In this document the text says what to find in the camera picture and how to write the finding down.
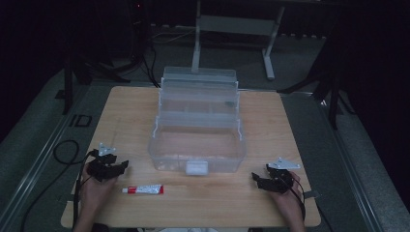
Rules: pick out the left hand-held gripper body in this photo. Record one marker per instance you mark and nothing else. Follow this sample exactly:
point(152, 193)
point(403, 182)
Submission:
point(102, 167)

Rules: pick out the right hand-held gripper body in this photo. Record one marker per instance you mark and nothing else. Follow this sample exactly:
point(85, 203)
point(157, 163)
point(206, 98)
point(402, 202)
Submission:
point(281, 180)

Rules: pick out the person's right hand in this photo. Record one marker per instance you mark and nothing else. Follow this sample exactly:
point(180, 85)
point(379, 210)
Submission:
point(289, 199)

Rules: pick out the person's left hand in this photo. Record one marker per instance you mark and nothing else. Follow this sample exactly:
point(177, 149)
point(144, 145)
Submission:
point(94, 191)

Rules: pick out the red and white ointment tube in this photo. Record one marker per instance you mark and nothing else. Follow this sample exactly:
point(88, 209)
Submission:
point(145, 189)

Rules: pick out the grey tape strip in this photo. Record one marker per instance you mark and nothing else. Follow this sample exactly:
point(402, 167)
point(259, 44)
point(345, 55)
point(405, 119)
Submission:
point(311, 194)

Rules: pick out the clear plastic tiered storage box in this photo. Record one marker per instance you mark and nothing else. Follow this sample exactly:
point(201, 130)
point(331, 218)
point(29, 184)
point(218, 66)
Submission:
point(197, 141)

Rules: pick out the black metal stand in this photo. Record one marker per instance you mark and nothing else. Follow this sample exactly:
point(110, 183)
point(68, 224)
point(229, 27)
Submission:
point(69, 83)
point(332, 93)

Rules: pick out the metal floor rail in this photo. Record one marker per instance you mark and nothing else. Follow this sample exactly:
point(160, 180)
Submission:
point(351, 167)
point(35, 167)

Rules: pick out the white metal desk frame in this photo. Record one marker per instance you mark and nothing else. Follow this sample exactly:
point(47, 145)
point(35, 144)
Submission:
point(237, 25)

